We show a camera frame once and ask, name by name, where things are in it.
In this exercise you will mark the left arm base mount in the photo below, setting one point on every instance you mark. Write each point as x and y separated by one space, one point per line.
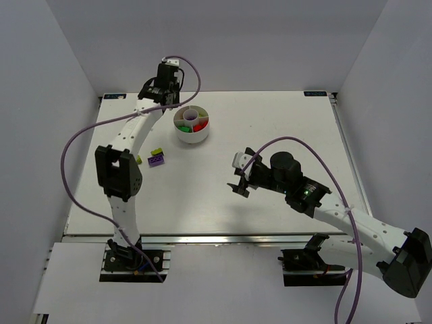
114 270

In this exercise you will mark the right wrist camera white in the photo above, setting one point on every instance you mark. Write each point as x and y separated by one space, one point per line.
241 161

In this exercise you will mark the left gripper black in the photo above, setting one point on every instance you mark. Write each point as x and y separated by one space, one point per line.
170 99

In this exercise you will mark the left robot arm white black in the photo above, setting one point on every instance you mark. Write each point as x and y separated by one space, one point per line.
117 169

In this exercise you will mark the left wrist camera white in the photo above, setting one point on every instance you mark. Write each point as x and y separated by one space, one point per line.
171 62

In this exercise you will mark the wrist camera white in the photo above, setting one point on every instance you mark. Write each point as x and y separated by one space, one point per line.
241 161
171 62

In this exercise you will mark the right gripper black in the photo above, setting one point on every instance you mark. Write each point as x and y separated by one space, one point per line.
248 181

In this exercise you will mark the white round divided container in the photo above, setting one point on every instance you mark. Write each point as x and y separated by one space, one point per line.
179 119

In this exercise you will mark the purple lego brick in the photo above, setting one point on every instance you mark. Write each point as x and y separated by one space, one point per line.
156 160

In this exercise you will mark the aluminium table frame rail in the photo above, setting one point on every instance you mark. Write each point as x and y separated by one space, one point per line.
359 185

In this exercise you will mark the red lego brick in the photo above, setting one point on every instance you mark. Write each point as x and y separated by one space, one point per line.
199 127

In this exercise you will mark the olive green lego brick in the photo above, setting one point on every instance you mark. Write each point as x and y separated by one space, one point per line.
157 152

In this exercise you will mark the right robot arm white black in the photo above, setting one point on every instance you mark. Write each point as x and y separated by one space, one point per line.
402 259

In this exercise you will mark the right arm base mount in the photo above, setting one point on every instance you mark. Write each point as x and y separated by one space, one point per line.
305 268

